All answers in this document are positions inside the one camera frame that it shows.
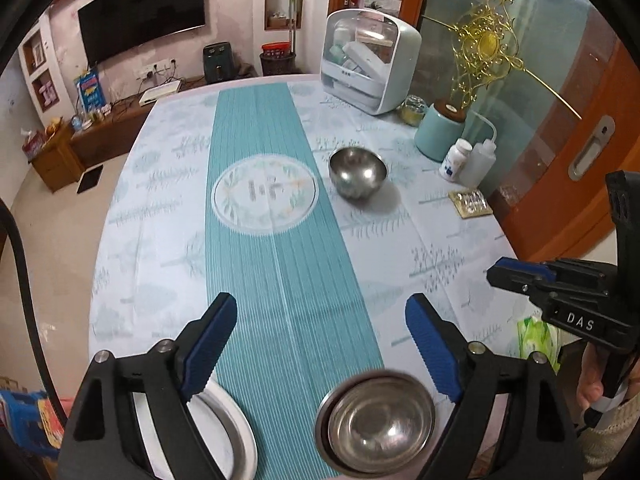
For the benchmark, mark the pink steel-lined bowl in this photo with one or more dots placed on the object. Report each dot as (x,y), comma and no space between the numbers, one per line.
(345,466)

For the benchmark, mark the teal printed tablecloth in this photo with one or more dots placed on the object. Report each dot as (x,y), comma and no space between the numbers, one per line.
(280,270)

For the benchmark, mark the white round plate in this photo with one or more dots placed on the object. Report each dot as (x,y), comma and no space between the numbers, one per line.
(235,440)

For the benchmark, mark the clear squeeze bottle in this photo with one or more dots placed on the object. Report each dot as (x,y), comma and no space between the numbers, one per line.
(475,165)

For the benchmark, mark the wooden glass sliding door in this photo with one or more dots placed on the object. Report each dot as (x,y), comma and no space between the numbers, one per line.
(550,200)

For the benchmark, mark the person's right forearm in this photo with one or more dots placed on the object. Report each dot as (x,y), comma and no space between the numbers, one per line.
(615,440)

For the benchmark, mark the person's right hand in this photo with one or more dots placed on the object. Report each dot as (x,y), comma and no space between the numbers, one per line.
(590,375)

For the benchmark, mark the blue printed box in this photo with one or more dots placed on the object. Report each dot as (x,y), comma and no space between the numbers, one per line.
(88,91)

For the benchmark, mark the wooden television cabinet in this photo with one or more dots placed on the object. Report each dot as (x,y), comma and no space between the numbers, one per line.
(60,160)

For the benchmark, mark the white countertop storage cabinet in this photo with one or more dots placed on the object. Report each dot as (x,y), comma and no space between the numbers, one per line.
(370,60)

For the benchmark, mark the small orange ornament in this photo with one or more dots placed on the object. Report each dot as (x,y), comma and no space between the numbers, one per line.
(53,126)

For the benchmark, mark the black wall television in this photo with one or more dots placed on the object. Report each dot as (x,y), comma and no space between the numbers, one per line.
(140,15)

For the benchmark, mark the white wall cubby shelf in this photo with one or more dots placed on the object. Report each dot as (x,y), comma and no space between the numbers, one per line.
(40,65)

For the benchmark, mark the colourful printed bag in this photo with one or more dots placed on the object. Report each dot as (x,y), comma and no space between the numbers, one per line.
(30,420)

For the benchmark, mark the teal ceramic jar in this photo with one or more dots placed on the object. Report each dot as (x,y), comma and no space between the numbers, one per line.
(439,132)

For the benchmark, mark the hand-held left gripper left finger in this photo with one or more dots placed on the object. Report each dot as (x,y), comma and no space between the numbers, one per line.
(210,345)

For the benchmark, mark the white router box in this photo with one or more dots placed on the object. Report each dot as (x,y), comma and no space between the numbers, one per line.
(159,92)

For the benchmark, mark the dark green air fryer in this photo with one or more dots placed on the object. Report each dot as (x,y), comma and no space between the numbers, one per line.
(216,62)

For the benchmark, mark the gold blister pack tray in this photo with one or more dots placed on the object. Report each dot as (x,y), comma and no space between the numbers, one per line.
(470,204)

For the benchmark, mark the white pill bottle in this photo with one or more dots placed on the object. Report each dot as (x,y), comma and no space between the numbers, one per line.
(454,162)

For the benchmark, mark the green tissue packet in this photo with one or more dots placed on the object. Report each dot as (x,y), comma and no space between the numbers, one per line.
(537,340)

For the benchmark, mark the white wall socket row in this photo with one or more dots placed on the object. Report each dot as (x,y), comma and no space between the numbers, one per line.
(155,67)

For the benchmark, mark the small glass jar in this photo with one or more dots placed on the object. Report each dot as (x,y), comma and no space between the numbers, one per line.
(414,111)

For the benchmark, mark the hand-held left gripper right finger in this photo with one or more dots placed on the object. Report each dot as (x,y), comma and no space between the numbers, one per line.
(432,350)

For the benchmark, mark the black bathroom scale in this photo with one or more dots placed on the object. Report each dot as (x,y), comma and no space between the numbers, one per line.
(89,181)

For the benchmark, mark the stainless steel bowl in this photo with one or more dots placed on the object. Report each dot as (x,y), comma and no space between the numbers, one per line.
(385,420)
(357,172)

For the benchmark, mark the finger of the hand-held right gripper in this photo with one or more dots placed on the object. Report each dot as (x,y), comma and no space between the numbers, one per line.
(520,287)
(530,269)

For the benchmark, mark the dark basket with red lid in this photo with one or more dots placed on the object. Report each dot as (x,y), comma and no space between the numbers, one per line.
(277,59)

